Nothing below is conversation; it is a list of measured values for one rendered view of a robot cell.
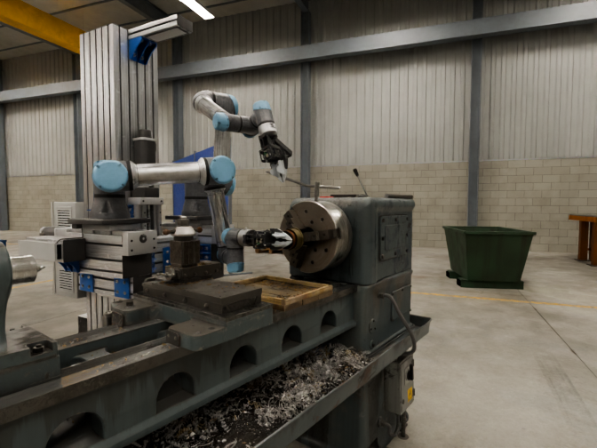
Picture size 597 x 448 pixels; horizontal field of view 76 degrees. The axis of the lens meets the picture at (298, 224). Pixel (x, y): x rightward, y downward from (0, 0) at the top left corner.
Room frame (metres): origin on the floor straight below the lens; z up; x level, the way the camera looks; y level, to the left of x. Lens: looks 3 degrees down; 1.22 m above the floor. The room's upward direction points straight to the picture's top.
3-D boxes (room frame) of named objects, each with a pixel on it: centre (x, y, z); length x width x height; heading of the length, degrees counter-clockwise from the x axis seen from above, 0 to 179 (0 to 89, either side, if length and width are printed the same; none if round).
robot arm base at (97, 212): (1.56, 0.78, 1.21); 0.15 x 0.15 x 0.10
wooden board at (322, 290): (1.47, 0.10, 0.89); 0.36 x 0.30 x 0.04; 53
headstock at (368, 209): (2.02, -0.30, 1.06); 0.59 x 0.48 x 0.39; 143
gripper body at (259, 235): (1.57, 0.16, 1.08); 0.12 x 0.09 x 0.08; 52
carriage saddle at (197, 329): (1.15, 0.35, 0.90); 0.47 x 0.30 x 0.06; 53
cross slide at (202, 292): (1.20, 0.33, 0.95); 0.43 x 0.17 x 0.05; 53
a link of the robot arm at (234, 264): (1.68, 0.29, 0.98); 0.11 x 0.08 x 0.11; 27
